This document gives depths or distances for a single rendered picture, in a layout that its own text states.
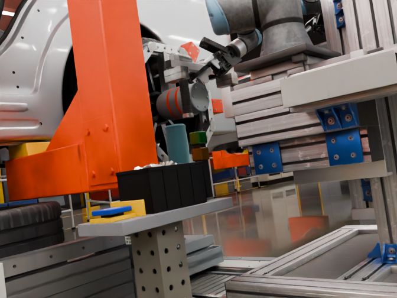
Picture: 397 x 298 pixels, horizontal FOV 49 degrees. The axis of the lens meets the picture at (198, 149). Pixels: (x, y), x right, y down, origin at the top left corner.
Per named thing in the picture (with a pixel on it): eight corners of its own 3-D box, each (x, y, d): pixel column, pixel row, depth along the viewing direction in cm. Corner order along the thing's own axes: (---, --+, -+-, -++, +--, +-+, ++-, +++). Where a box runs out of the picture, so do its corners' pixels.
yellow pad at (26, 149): (41, 158, 182) (40, 146, 183) (60, 154, 173) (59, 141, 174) (9, 160, 172) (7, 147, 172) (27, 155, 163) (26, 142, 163)
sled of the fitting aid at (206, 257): (170, 261, 234) (168, 243, 235) (224, 263, 212) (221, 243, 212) (93, 289, 196) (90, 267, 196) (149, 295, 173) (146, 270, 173)
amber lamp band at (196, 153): (200, 161, 139) (198, 148, 139) (210, 159, 136) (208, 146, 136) (192, 161, 136) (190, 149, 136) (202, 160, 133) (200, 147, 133)
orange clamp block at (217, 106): (201, 115, 223) (212, 115, 230) (214, 112, 218) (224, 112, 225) (199, 101, 223) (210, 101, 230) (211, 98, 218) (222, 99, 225)
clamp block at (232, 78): (223, 88, 204) (221, 77, 205) (238, 84, 199) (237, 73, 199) (216, 88, 200) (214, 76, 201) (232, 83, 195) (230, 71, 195)
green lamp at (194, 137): (198, 145, 139) (196, 132, 139) (208, 143, 137) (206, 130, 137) (189, 145, 136) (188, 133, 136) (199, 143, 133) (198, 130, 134)
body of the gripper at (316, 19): (309, 34, 222) (315, 13, 213) (310, 24, 228) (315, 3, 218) (325, 36, 222) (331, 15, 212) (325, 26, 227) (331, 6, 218)
